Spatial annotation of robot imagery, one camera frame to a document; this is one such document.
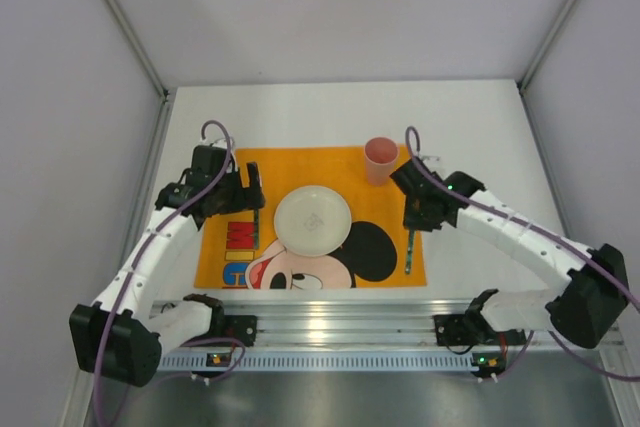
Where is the silver fork teal handle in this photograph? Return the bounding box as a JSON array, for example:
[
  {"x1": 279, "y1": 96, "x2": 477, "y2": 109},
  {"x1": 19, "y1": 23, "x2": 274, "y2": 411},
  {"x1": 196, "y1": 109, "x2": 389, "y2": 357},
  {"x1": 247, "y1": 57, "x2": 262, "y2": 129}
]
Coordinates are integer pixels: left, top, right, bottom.
[{"x1": 253, "y1": 209, "x2": 260, "y2": 251}]

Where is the cream round plate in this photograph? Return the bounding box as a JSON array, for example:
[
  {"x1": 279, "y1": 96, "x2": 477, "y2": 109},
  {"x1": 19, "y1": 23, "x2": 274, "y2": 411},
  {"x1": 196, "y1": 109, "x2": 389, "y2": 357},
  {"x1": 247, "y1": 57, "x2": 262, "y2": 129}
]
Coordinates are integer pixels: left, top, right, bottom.
[{"x1": 274, "y1": 185, "x2": 352, "y2": 257}]

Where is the pink plastic cup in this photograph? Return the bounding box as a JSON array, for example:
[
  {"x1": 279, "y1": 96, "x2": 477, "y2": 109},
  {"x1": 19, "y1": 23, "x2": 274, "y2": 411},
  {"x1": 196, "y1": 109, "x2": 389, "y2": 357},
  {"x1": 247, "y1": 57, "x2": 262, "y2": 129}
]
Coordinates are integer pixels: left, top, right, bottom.
[{"x1": 364, "y1": 137, "x2": 399, "y2": 186}]

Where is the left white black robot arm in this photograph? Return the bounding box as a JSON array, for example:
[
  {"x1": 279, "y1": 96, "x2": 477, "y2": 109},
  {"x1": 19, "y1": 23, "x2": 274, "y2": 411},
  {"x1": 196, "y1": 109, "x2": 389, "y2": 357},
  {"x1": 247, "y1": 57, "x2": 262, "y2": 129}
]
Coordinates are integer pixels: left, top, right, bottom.
[{"x1": 69, "y1": 139, "x2": 265, "y2": 387}]

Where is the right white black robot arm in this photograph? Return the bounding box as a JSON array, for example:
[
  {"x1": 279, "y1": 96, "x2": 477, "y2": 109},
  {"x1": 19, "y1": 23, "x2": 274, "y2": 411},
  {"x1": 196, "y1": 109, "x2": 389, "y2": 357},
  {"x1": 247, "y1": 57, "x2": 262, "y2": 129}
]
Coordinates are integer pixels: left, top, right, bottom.
[{"x1": 390, "y1": 157, "x2": 629, "y2": 349}]

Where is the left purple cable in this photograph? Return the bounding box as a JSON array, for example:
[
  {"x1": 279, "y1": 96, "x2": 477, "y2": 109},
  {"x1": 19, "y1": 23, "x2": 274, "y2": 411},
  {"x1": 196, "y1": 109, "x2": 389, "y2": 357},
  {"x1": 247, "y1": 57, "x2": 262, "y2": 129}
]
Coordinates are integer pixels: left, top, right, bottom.
[{"x1": 89, "y1": 119, "x2": 246, "y2": 427}]

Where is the purple cable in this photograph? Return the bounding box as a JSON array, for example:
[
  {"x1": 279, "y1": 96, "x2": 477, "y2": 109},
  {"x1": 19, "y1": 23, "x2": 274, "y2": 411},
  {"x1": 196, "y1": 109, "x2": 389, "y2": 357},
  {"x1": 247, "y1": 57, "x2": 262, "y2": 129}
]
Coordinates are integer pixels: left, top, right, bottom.
[
  {"x1": 89, "y1": 119, "x2": 246, "y2": 427},
  {"x1": 404, "y1": 125, "x2": 640, "y2": 383}
]

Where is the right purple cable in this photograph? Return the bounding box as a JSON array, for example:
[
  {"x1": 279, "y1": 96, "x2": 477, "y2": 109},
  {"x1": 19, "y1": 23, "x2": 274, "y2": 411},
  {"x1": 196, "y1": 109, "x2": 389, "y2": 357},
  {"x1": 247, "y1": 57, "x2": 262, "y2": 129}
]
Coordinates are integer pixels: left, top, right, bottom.
[{"x1": 404, "y1": 125, "x2": 640, "y2": 383}]

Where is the aluminium mounting rail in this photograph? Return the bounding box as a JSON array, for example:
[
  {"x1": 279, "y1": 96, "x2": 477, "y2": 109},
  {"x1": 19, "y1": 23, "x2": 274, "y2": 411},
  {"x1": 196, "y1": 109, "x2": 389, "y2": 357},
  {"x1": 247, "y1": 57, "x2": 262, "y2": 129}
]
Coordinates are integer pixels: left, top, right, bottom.
[{"x1": 149, "y1": 298, "x2": 625, "y2": 349}]

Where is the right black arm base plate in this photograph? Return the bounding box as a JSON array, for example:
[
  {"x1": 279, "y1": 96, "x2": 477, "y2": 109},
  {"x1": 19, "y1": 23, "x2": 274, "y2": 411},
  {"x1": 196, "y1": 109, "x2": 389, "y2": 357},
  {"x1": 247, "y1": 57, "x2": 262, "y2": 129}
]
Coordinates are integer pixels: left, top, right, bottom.
[{"x1": 433, "y1": 314, "x2": 526, "y2": 347}]

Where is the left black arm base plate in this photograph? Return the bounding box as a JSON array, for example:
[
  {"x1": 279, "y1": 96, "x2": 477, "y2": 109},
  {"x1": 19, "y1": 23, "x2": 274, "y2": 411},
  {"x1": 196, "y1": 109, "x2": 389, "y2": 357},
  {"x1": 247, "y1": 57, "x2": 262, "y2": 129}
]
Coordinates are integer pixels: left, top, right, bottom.
[{"x1": 182, "y1": 314, "x2": 258, "y2": 347}]

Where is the right aluminium frame post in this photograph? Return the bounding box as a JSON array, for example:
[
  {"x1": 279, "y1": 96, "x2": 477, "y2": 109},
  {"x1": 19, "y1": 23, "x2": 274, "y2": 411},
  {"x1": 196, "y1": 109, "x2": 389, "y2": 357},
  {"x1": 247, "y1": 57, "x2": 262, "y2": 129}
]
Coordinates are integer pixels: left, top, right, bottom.
[{"x1": 517, "y1": 0, "x2": 614, "y2": 93}]

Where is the aluminium frame post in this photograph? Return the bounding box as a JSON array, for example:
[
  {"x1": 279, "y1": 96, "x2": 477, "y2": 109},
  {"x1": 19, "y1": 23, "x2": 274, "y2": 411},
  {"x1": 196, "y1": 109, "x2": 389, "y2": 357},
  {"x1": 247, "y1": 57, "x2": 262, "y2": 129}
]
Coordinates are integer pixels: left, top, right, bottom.
[
  {"x1": 74, "y1": 0, "x2": 174, "y2": 308},
  {"x1": 517, "y1": 0, "x2": 614, "y2": 93}
]

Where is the slotted grey cable duct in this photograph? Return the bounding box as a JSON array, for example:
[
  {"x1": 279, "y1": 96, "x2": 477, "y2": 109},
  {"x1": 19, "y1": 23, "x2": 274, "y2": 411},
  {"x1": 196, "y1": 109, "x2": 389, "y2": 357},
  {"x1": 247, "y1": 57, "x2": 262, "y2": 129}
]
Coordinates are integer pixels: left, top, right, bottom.
[{"x1": 158, "y1": 350, "x2": 502, "y2": 373}]

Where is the left aluminium frame post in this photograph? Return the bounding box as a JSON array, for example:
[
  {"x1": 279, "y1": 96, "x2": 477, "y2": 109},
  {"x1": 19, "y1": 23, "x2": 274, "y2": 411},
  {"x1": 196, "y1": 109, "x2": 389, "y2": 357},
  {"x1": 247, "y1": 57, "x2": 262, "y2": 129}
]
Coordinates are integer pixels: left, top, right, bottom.
[{"x1": 74, "y1": 0, "x2": 174, "y2": 308}]

